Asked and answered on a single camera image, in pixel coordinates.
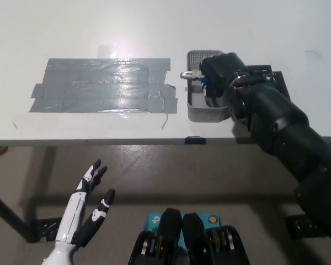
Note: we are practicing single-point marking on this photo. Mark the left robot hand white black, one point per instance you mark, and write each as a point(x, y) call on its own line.
point(71, 220)

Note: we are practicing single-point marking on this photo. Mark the black table leg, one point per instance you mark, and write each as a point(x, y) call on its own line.
point(8, 215)

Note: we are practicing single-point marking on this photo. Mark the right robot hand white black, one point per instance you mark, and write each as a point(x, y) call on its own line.
point(220, 69)

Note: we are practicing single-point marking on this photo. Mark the grey duct tape patch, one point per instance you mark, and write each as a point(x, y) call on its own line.
point(99, 85)

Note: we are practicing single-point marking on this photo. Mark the grey plastic basket container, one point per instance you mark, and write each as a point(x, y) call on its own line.
point(207, 114)

